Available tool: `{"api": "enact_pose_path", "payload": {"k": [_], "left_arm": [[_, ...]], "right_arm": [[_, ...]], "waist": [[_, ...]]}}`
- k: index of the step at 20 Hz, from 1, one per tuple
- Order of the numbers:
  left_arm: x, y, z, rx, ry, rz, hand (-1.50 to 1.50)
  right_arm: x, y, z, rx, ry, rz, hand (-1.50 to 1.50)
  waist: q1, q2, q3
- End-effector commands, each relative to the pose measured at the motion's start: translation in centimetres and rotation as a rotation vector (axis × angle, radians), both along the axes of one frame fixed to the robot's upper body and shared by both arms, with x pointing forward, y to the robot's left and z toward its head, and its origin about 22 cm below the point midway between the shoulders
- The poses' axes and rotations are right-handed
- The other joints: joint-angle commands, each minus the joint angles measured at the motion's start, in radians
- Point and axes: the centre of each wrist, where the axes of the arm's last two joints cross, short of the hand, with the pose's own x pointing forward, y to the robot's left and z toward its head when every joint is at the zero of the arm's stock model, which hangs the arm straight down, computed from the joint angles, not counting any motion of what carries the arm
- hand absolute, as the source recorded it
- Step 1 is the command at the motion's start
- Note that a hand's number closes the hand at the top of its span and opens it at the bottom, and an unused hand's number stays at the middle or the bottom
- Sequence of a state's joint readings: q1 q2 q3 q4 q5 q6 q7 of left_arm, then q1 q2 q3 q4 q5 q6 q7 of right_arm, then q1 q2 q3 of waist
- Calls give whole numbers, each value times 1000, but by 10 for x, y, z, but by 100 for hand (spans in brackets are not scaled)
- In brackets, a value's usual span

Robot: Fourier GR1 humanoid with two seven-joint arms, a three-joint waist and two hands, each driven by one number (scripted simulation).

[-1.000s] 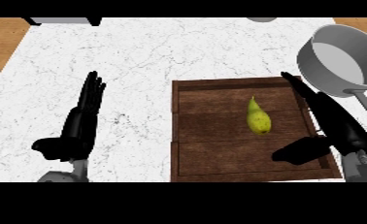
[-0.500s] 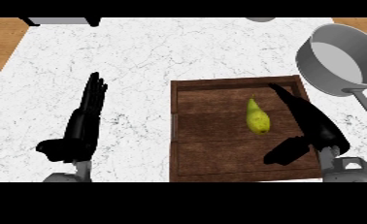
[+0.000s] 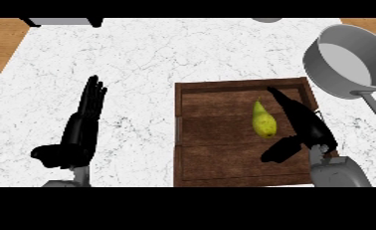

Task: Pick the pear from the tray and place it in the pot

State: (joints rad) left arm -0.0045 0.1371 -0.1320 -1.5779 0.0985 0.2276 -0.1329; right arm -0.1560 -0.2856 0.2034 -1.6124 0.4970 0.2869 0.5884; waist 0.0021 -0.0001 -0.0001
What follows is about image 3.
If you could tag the grey and black appliance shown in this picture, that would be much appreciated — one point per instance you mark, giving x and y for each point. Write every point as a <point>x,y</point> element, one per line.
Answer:
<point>63,21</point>

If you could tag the brown wooden tray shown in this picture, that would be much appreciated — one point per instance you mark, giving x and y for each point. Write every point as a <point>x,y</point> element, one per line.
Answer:
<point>230,147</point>

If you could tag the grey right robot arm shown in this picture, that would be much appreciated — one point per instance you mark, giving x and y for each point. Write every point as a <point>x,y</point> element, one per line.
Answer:
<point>335,171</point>

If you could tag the grey metal pot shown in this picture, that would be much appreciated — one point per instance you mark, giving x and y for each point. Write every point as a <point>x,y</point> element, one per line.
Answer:
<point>342,62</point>

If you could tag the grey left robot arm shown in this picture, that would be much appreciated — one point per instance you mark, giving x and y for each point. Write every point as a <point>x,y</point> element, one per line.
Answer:
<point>74,177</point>

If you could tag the grey round object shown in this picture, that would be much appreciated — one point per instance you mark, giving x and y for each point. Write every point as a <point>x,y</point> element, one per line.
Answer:
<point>267,20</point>

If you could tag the yellow-green pear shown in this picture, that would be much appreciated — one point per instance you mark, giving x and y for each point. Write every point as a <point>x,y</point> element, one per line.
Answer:
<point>264,122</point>

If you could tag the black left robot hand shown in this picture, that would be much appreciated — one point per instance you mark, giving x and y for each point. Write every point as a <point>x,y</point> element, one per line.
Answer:
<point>80,131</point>

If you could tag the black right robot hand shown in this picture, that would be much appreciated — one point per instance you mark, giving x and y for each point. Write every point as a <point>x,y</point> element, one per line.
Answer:
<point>305,122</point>

